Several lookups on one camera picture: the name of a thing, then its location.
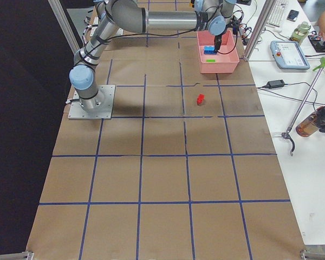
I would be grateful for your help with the aluminium frame post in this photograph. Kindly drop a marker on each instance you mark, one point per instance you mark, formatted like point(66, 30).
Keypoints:
point(260, 24)

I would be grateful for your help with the teach pendant tablet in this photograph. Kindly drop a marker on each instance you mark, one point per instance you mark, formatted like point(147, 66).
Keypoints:
point(289, 55)

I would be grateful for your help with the black power adapter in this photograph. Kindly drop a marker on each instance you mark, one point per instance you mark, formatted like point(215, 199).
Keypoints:
point(275, 84)

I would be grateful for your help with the blue toy block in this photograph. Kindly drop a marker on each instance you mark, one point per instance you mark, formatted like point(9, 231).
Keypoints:
point(209, 50)

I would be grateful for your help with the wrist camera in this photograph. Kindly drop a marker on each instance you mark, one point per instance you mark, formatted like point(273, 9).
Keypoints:
point(235, 23)

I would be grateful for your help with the green glass bottle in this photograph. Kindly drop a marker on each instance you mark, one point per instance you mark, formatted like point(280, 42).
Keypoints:
point(300, 33)

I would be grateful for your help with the black smartphone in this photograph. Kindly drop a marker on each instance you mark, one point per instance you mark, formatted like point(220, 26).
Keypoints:
point(293, 15)

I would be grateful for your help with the red toy block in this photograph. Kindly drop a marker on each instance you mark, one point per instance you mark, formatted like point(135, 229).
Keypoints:
point(200, 99)

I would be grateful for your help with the reacher grabber tool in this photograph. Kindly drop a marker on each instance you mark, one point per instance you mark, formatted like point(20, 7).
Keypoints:
point(286, 134)

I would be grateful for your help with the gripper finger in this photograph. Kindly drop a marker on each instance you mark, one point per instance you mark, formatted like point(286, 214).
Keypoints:
point(217, 45)

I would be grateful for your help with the amber water bottle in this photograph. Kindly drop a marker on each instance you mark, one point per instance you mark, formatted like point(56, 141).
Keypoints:
point(314, 122)

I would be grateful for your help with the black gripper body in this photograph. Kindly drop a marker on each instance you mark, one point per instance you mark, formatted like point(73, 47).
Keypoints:
point(218, 39)

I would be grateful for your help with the white keyboard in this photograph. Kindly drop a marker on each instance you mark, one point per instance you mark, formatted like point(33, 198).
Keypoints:
point(276, 16)

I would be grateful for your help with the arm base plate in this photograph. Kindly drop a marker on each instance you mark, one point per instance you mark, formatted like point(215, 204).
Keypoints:
point(99, 107)

